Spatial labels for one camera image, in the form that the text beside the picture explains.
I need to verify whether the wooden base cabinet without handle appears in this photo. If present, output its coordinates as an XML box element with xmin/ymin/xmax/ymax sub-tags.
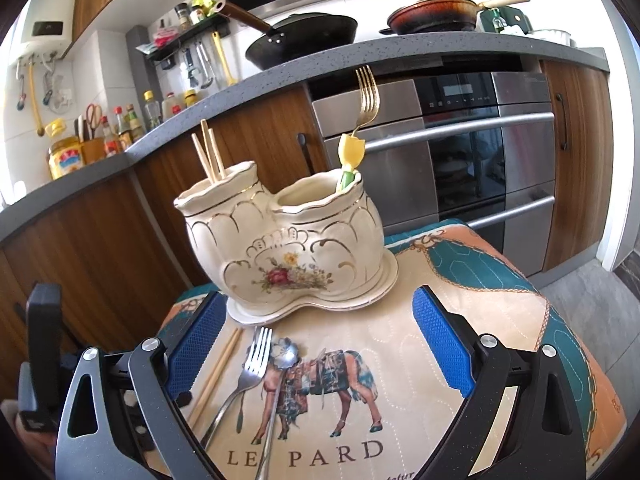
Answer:
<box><xmin>0</xmin><ymin>170</ymin><xmax>201</xmax><ymax>401</ymax></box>

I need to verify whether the wooden chopstick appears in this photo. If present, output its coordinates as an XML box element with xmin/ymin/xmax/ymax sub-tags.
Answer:
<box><xmin>200</xmin><ymin>119</ymin><xmax>225</xmax><ymax>182</ymax></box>
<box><xmin>208</xmin><ymin>129</ymin><xmax>228</xmax><ymax>179</ymax></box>
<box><xmin>193</xmin><ymin>330</ymin><xmax>245</xmax><ymax>424</ymax></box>
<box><xmin>186</xmin><ymin>328</ymin><xmax>238</xmax><ymax>423</ymax></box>
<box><xmin>191</xmin><ymin>133</ymin><xmax>216</xmax><ymax>184</ymax></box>

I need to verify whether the cream ceramic holder tray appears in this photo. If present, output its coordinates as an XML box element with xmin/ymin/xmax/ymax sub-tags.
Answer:
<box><xmin>226</xmin><ymin>252</ymin><xmax>399</xmax><ymax>323</ymax></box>

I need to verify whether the horse printed quilted mat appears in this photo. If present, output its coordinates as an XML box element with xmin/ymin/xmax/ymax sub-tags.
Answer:
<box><xmin>157</xmin><ymin>219</ymin><xmax>628</xmax><ymax>480</ymax></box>

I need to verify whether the gold fork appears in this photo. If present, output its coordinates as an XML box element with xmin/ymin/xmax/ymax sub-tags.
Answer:
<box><xmin>352</xmin><ymin>65</ymin><xmax>381</xmax><ymax>138</ymax></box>

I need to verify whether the red enamel frying pan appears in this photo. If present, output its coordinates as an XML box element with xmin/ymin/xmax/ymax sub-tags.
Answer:
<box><xmin>379</xmin><ymin>0</ymin><xmax>531</xmax><ymax>36</ymax></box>

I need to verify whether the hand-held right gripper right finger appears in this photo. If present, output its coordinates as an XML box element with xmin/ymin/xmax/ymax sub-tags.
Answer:
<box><xmin>411</xmin><ymin>285</ymin><xmax>587</xmax><ymax>480</ymax></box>

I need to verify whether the oil bottle with yellow cap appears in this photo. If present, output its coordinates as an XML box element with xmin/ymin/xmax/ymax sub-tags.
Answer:
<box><xmin>142</xmin><ymin>91</ymin><xmax>163</xmax><ymax>133</ymax></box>

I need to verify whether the narrow wooden base cabinet door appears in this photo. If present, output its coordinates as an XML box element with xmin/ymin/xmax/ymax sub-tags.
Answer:
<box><xmin>540</xmin><ymin>59</ymin><xmax>615</xmax><ymax>273</ymax></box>

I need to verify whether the yellow gas hose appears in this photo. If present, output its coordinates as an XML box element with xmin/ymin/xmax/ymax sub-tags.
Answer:
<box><xmin>27</xmin><ymin>62</ymin><xmax>46</xmax><ymax>136</ymax></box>

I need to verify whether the hanging can opener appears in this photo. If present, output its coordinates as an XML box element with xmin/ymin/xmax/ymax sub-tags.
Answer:
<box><xmin>181</xmin><ymin>49</ymin><xmax>200</xmax><ymax>90</ymax></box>

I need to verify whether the large yellow plastic jar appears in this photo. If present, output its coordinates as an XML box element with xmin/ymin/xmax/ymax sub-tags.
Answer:
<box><xmin>47</xmin><ymin>135</ymin><xmax>85</xmax><ymax>181</ymax></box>

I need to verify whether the dark sauce bottle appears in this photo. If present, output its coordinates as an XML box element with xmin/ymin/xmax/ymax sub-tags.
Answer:
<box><xmin>125</xmin><ymin>104</ymin><xmax>146</xmax><ymax>142</ymax></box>

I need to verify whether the grey speckled stone countertop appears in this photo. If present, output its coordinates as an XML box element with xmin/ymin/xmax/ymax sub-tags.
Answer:
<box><xmin>0</xmin><ymin>32</ymin><xmax>611</xmax><ymax>243</ymax></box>

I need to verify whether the green utensil with yellow tulip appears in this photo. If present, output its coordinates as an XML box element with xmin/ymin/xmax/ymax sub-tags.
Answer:
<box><xmin>336</xmin><ymin>132</ymin><xmax>366</xmax><ymax>193</ymax></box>

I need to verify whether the wooden cabinet door beside oven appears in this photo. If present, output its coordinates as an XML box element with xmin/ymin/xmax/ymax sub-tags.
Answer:
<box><xmin>132</xmin><ymin>84</ymin><xmax>331</xmax><ymax>281</ymax></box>

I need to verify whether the white wall water heater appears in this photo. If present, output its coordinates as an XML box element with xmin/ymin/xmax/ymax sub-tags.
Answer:
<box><xmin>12</xmin><ymin>0</ymin><xmax>81</xmax><ymax>61</ymax></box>

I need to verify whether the black wok with wooden handle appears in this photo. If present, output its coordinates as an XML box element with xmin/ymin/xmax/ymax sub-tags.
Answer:
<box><xmin>216</xmin><ymin>1</ymin><xmax>359</xmax><ymax>71</ymax></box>

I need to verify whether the wooden knife holder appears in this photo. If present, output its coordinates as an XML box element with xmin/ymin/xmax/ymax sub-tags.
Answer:
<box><xmin>80</xmin><ymin>136</ymin><xmax>107</xmax><ymax>165</ymax></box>

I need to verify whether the sauce bottle with red cap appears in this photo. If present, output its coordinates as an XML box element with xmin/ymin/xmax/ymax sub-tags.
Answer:
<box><xmin>112</xmin><ymin>106</ymin><xmax>132</xmax><ymax>148</ymax></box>
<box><xmin>100</xmin><ymin>116</ymin><xmax>121</xmax><ymax>158</ymax></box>

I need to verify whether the black wall spice shelf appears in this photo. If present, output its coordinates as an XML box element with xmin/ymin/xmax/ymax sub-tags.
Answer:
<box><xmin>146</xmin><ymin>14</ymin><xmax>232</xmax><ymax>63</ymax></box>

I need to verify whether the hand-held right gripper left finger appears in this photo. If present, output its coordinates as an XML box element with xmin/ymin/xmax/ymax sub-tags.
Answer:
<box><xmin>55</xmin><ymin>290</ymin><xmax>231</xmax><ymax>480</ymax></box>

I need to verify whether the dark green board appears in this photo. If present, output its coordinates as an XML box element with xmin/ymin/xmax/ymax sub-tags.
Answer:
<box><xmin>477</xmin><ymin>4</ymin><xmax>536</xmax><ymax>36</ymax></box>

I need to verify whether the silver fork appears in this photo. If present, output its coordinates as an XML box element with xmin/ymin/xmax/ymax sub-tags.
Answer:
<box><xmin>200</xmin><ymin>326</ymin><xmax>275</xmax><ymax>451</ymax></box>

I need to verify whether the cream floral ceramic utensil holder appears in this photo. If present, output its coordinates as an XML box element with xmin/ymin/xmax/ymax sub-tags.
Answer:
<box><xmin>173</xmin><ymin>161</ymin><xmax>386</xmax><ymax>316</ymax></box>

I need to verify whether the silver spoon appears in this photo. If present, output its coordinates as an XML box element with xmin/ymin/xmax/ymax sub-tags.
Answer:
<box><xmin>255</xmin><ymin>337</ymin><xmax>306</xmax><ymax>480</ymax></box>

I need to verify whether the white bowl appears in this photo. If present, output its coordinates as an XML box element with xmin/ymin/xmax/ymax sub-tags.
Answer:
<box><xmin>527</xmin><ymin>27</ymin><xmax>573</xmax><ymax>47</ymax></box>

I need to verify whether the stainless steel built-in oven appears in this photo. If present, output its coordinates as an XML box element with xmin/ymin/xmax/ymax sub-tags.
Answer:
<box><xmin>311</xmin><ymin>71</ymin><xmax>557</xmax><ymax>278</ymax></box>

